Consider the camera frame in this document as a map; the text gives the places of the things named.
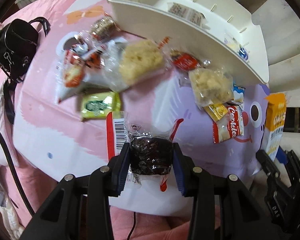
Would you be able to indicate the white plastic bin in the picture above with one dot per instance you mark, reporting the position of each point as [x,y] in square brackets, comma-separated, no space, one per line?
[190,45]

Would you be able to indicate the white and red snack bag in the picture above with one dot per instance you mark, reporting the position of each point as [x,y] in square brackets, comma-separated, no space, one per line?
[72,75]

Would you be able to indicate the crumbly yellow snack packet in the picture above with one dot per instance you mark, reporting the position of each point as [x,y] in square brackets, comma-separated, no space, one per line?
[210,85]

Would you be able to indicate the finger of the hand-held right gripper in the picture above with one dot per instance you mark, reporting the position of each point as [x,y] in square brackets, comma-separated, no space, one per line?
[296,172]
[268,170]

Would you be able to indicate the blue wrapped candy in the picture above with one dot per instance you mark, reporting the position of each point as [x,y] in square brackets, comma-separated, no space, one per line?
[243,52]

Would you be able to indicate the dark cake snack packet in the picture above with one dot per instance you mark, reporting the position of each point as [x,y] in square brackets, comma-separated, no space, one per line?
[150,155]

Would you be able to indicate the brown round snack packet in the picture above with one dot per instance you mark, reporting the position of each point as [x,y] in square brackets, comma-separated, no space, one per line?
[102,27]

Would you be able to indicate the green snack packet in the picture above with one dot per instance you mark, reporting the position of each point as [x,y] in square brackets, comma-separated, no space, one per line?
[97,105]

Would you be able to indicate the white printed snack packet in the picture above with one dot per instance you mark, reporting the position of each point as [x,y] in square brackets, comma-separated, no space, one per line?
[187,13]

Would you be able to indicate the white floral cloth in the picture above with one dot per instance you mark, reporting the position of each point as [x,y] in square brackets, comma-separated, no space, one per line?
[287,25]

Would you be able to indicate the small yellow snack packet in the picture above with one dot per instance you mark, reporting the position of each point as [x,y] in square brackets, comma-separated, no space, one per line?
[215,112]

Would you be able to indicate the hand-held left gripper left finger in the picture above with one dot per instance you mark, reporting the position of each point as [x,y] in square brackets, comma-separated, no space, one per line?
[121,171]

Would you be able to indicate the white and red cookie packet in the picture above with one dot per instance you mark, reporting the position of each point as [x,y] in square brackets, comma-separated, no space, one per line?
[227,130]

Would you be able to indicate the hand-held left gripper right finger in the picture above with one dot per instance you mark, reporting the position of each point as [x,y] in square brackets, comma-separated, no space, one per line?
[180,173]

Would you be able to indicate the black shoulder bag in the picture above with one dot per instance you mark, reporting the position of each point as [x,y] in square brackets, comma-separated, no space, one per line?
[15,45]

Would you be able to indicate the puffed rice cake packet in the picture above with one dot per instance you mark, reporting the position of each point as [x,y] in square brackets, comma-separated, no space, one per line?
[140,60]

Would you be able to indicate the dark red snack packet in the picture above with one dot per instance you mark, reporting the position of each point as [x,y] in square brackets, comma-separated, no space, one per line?
[186,61]

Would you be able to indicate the yellow and white oat packet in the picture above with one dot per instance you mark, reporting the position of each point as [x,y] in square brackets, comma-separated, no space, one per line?
[275,120]

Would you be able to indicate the pale yellow candy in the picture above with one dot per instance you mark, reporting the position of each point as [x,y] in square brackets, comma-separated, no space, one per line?
[231,45]

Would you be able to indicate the blue and white candy packet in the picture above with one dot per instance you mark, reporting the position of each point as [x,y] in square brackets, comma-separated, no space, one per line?
[238,93]

